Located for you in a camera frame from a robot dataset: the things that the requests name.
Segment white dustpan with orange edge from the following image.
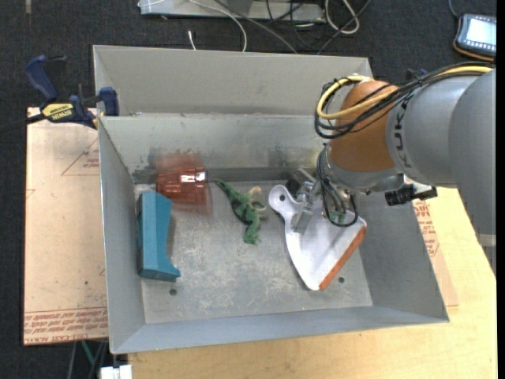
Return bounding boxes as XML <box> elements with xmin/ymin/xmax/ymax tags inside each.
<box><xmin>267</xmin><ymin>183</ymin><xmax>368</xmax><ymax>292</ymax></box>

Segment green toy dinosaur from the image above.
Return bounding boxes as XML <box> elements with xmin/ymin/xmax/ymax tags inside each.
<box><xmin>213</xmin><ymin>178</ymin><xmax>270</xmax><ymax>246</ymax></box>

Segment grey metal bin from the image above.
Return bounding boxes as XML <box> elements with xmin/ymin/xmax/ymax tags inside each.
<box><xmin>92</xmin><ymin>44</ymin><xmax>451</xmax><ymax>355</ymax></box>

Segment clear orange plastic cup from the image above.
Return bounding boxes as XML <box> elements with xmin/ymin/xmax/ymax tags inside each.
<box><xmin>155</xmin><ymin>166</ymin><xmax>211</xmax><ymax>214</ymax></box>

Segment teal curved block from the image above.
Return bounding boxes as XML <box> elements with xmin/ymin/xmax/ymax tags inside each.
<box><xmin>136</xmin><ymin>190</ymin><xmax>182</xmax><ymax>283</ymax></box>

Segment brown cardboard board red print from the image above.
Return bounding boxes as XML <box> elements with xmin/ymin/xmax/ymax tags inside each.
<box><xmin>22</xmin><ymin>107</ymin><xmax>461</xmax><ymax>347</ymax></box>

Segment black cylinder on white bracket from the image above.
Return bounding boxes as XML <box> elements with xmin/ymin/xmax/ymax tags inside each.
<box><xmin>383</xmin><ymin>183</ymin><xmax>439</xmax><ymax>208</ymax></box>

